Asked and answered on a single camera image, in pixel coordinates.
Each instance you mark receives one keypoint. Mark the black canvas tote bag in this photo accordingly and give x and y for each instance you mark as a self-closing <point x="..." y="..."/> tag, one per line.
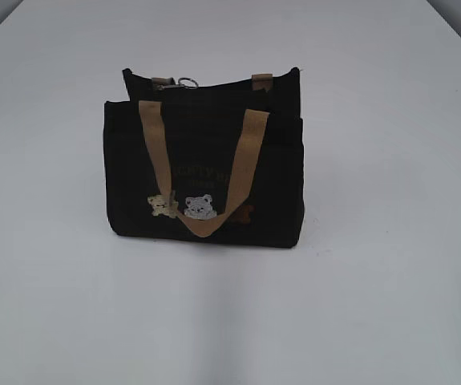
<point x="220" y="164"/>

